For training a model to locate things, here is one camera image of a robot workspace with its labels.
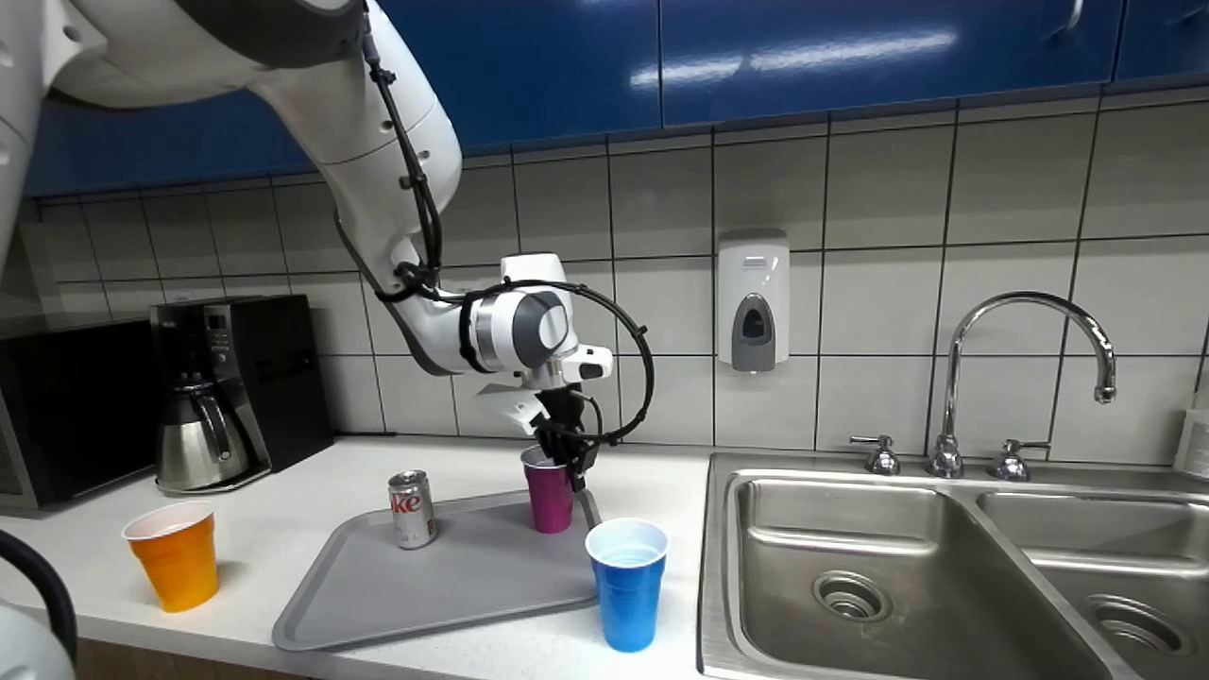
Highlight blue plastic cup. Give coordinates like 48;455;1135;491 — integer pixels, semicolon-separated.
583;512;671;656

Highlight chrome gooseneck faucet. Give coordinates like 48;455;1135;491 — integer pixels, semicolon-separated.
931;290;1122;481

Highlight silver red soda can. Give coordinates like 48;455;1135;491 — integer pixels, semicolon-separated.
384;469;443;555

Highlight white wall soap dispenser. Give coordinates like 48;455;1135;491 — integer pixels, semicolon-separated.
714;235;793;372

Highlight purple plastic cup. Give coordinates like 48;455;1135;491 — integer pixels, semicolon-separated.
518;449;583;535

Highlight white rounded object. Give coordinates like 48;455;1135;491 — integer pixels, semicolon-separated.
0;600;78;680

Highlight stainless steel double sink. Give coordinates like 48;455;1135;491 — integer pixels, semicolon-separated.
695;454;1209;680

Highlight blue glossy upper cabinet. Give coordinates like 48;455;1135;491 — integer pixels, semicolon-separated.
24;0;1209;203

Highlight grey plastic tray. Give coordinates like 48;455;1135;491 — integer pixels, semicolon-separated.
269;483;608;656

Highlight wooden lower cabinet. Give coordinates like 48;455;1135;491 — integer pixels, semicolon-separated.
72;633;293;680

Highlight chrome faucet knob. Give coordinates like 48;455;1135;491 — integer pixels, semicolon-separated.
846;434;907;481
991;439;1055;483

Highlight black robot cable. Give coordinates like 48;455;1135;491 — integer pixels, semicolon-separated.
355;28;661;444

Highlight thick black curved cable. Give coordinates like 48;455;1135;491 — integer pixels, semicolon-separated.
0;526;82;666

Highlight black steel coffee maker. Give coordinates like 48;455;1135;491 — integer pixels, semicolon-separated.
146;290;340;498

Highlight black microwave oven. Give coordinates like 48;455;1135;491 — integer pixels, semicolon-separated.
0;318;165;516

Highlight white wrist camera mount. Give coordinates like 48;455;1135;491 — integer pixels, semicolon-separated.
475;377;548;439

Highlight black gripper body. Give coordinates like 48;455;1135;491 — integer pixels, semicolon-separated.
528;384;603;473

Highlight stainless steel coffee carafe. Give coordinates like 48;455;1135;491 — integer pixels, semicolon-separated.
156;372;258;494

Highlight orange plastic cup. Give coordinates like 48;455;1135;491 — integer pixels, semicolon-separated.
122;503;223;614

